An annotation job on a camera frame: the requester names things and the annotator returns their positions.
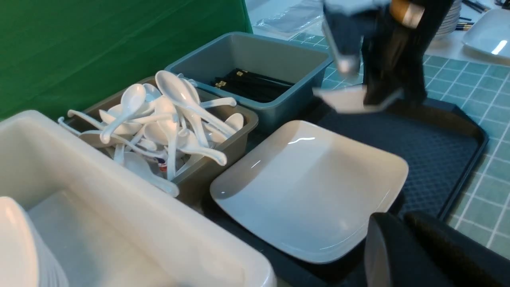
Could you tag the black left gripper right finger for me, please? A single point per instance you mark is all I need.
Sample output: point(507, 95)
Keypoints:
point(464, 261)

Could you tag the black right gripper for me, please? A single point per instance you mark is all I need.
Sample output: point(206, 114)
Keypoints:
point(393, 61)

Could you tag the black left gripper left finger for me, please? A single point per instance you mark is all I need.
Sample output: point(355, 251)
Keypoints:
point(394, 258)

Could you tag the small white dish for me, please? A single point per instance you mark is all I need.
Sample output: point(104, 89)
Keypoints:
point(350, 99)

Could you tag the large white square rice plate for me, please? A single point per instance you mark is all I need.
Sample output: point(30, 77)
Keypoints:
point(309, 192)

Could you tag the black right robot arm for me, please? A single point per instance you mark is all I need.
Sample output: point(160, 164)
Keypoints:
point(411, 13)

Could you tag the background stack of white dishes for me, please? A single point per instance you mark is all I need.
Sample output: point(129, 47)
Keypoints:
point(450, 21)

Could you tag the grey-blue chopstick bin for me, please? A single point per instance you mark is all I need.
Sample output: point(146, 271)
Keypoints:
point(300, 64)

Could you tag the clear plastic bag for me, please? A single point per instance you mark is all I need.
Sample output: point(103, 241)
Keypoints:
point(283, 19)

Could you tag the pile of black chopsticks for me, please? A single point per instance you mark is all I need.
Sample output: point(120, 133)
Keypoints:
point(253, 86)

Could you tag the white spoon centre upright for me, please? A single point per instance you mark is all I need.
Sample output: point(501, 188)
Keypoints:
point(174, 88)

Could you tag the brown spoon bin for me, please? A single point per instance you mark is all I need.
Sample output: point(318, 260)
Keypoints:
point(195, 181)

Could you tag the white spoon top of pile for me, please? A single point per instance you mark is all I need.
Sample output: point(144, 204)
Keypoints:
point(132, 100)

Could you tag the white spoon left hanging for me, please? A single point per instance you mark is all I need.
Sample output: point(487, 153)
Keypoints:
point(136, 164)

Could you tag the large white plastic tub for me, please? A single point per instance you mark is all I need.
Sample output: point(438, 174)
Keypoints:
point(108, 227)

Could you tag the green backdrop cloth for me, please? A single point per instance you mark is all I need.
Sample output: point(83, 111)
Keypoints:
point(57, 55)

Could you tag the stack of white square plates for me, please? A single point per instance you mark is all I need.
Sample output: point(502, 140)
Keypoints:
point(25, 259)

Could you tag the grey wrist camera with cable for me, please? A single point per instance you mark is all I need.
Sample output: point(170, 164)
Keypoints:
point(346, 28)

